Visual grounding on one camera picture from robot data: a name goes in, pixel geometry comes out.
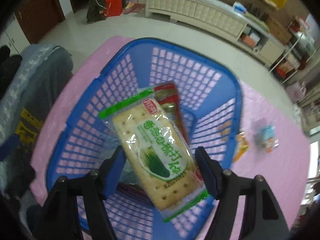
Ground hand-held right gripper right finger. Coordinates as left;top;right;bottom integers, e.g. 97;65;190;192
194;146;292;240

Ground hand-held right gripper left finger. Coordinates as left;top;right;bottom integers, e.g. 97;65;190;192
35;145;127;240

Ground purple snack packet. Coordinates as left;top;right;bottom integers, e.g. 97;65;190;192
116;182;153;205

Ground green-trimmed cracker packet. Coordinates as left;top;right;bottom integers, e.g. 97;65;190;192
99;86;210;223

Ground blue plastic basket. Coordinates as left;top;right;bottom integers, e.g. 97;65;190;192
45;37;243;240

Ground red snack pouch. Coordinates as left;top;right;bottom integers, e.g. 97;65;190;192
152;81;190;145

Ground orange snack packet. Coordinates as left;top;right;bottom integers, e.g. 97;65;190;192
232;127;250;163

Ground pink tablecloth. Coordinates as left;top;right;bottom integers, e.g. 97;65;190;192
29;35;310;240

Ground light blue snack packet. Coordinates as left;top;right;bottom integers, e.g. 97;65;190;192
254;124;279;153

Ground grey jacket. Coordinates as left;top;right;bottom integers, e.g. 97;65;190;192
0;44;74;155

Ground black clothing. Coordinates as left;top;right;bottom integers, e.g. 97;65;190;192
0;46;23;98

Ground cardboard box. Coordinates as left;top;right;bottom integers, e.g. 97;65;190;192
265;16;292;44

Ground dark bag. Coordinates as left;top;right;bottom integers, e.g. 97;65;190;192
86;0;108;23

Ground red bag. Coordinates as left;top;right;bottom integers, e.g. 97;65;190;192
104;0;123;17

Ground white low cabinet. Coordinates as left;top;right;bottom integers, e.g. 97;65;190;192
145;0;288;67

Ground blue tissue box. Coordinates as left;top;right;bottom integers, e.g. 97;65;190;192
232;2;248;14

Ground brown wooden door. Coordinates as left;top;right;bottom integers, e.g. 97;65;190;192
14;0;66;44

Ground white wire rack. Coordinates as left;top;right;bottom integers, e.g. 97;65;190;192
269;22;315;84

